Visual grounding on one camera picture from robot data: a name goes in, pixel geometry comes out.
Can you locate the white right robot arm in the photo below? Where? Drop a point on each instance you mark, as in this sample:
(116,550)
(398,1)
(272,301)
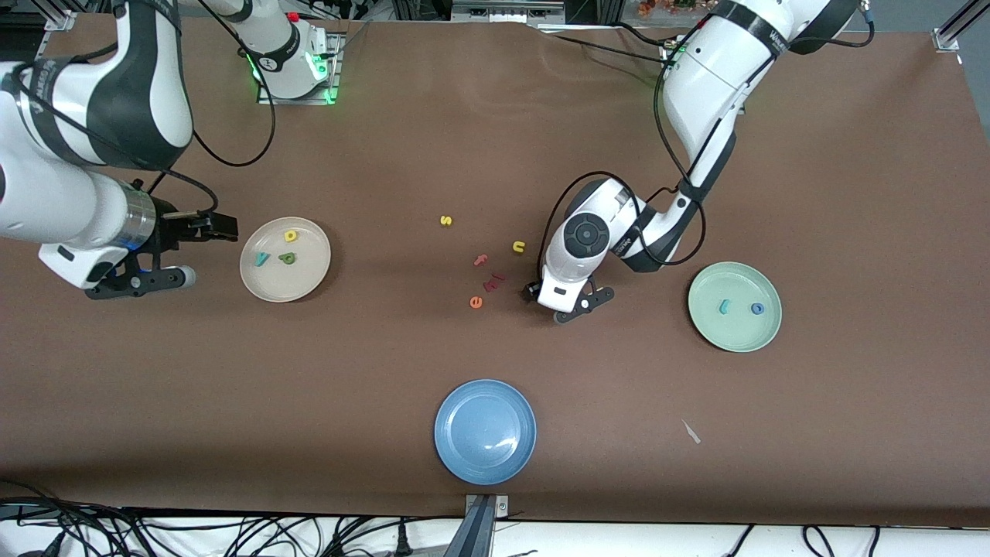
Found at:
(46,193)

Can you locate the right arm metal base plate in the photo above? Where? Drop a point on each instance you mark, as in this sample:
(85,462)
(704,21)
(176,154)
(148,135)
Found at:
(271,100)

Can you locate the blue round plate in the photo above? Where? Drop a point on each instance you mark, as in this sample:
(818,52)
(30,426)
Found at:
(485,432)

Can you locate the small white tape scrap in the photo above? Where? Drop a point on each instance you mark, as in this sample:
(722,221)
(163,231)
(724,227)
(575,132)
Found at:
(691,432)

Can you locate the light green round plate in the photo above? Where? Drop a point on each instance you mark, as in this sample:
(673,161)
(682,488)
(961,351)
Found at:
(735,333)

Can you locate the grey power strip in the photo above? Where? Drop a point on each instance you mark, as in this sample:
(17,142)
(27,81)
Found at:
(503,9)

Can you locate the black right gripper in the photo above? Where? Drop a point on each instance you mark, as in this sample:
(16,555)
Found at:
(170,225)

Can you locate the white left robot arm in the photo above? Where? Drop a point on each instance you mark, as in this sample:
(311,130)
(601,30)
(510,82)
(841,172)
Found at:
(711,77)

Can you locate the beige brown round plate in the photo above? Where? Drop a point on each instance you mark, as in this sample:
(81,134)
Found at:
(305,275)

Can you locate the black frame post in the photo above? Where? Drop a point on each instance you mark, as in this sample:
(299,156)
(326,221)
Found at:
(595,9)

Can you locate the orange leafy decoration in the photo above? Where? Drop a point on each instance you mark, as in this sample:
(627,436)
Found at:
(665,8)

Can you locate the teal foam letter y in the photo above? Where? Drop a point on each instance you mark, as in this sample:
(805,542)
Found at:
(264,259)

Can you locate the grey metal camera post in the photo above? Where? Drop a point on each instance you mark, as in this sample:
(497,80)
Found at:
(479,534)

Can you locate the brown table cover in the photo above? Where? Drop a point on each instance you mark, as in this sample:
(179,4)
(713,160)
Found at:
(232,387)

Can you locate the black power plug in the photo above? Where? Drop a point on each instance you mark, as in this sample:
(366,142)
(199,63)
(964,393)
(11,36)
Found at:
(402,544)

